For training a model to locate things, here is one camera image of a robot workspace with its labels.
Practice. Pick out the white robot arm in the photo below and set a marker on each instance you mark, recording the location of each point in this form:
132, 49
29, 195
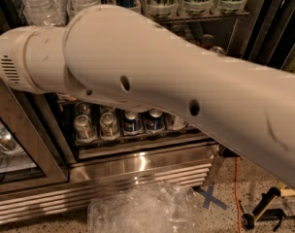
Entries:
112, 56

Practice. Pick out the left white cap bottle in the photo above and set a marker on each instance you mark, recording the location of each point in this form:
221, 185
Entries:
175, 122

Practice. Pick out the stainless steel fridge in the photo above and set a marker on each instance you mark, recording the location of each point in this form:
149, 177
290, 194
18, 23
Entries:
188, 157

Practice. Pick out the left glass fridge door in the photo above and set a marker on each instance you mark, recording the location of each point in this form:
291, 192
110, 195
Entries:
39, 162

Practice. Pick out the glass fridge door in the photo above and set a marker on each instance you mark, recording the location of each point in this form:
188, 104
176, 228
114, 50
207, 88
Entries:
39, 162
272, 39

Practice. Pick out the right glass fridge door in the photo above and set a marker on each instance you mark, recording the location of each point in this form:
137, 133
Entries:
272, 39

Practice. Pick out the front right pepsi can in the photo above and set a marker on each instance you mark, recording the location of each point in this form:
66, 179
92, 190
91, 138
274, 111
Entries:
154, 120

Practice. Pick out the pepsi can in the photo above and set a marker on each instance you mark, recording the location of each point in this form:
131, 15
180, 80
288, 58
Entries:
154, 120
131, 122

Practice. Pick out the front left pepsi can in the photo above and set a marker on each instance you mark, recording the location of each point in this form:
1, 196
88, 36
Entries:
131, 122

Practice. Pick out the silver soda can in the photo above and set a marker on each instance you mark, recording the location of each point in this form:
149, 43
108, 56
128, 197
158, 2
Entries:
108, 124
82, 109
106, 109
84, 129

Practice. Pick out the rear left silver soda can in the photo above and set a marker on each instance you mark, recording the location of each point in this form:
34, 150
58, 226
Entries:
82, 109

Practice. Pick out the front left silver soda can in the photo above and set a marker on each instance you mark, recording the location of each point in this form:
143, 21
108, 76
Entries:
84, 129

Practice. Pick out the rear right cola can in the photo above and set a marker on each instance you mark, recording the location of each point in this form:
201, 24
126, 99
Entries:
207, 41

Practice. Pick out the cola can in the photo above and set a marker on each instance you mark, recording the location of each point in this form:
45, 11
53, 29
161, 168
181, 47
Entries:
207, 41
218, 50

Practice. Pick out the front right cola can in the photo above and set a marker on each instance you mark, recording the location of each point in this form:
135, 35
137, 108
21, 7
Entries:
218, 50

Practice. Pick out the clear plastic bin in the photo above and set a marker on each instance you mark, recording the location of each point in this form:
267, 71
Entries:
149, 208

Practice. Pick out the blue tape cross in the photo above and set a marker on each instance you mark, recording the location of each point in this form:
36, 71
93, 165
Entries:
209, 198

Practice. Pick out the can behind left door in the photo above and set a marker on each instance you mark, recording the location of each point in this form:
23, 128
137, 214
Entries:
8, 143

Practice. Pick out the yellow black wheeled stand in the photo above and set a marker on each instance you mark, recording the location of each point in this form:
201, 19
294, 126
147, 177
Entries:
263, 211

